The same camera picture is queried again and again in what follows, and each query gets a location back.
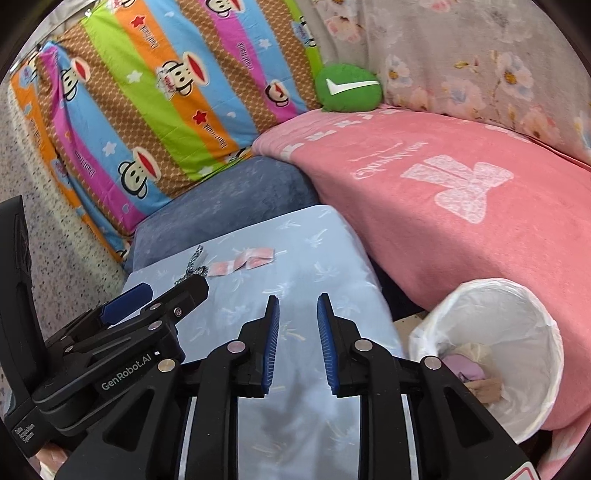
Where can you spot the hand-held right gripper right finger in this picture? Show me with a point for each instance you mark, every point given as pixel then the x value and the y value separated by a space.
pixel 327 346

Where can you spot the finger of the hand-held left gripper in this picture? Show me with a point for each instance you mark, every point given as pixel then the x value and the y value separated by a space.
pixel 184 293
pixel 124 302

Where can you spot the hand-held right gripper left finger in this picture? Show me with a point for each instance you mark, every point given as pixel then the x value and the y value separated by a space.
pixel 270 346

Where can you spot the purple paper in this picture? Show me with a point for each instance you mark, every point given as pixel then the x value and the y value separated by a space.
pixel 464 368

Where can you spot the white bin with plastic liner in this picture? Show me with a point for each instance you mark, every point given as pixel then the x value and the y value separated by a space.
pixel 508 314

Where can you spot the pink wrapper strip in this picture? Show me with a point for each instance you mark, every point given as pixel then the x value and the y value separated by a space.
pixel 256 257

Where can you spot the light blue patterned cloth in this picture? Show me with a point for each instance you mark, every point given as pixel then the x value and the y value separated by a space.
pixel 300 249

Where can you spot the blue-grey upholstered stool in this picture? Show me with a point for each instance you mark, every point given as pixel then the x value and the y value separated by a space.
pixel 231 194

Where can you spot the pink blanket with white bow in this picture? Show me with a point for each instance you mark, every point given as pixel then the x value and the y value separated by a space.
pixel 392 240

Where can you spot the striped cartoon monkey blanket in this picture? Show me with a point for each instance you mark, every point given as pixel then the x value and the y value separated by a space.
pixel 138 115

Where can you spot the green cushion with white tick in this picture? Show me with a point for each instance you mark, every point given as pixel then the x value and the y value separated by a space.
pixel 337 101

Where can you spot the pink floral bed sheet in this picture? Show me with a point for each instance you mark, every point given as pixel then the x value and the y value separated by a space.
pixel 561 447

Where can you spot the grey floral quilt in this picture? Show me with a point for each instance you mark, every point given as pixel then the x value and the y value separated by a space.
pixel 461 46

